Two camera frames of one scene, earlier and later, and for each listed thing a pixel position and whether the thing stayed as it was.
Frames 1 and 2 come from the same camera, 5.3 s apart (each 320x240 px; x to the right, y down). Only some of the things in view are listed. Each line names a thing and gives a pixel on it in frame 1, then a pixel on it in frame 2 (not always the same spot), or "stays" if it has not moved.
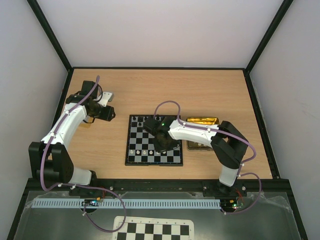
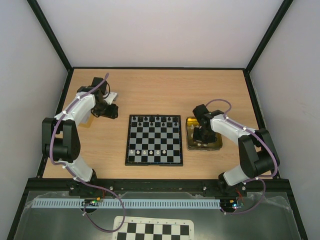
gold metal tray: x=194 y=146 stays
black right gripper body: x=150 y=124 -> x=203 y=136
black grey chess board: x=140 y=149 stays
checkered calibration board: x=140 y=228 stays
